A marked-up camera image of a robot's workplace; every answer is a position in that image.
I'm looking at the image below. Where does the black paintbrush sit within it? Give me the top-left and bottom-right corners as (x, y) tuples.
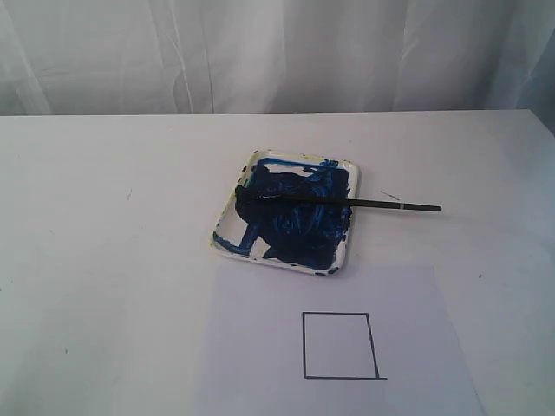
(235, 185), (443, 212)

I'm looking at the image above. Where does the white paper with square outline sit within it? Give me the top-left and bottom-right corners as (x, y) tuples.
(194, 264), (483, 415)

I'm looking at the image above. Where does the white paint tray blue paint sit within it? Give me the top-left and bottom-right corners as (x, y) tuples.
(211, 150), (360, 276)

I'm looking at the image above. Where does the white backdrop curtain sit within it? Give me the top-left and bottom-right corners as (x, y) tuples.
(1, 1), (554, 115)

